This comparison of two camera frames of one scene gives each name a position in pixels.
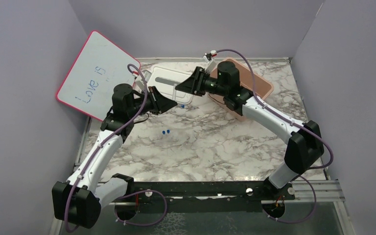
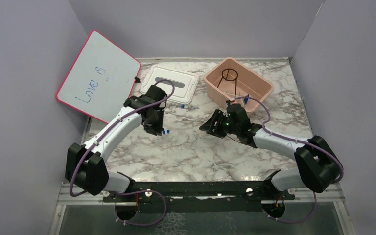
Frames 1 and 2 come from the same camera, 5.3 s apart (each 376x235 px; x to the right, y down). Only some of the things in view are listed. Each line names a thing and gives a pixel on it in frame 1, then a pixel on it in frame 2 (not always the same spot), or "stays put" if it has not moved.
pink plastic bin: x=258 y=85 stays put
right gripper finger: x=193 y=83 → x=216 y=124
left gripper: x=162 y=104 → x=156 y=129
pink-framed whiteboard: x=99 y=66 stays put
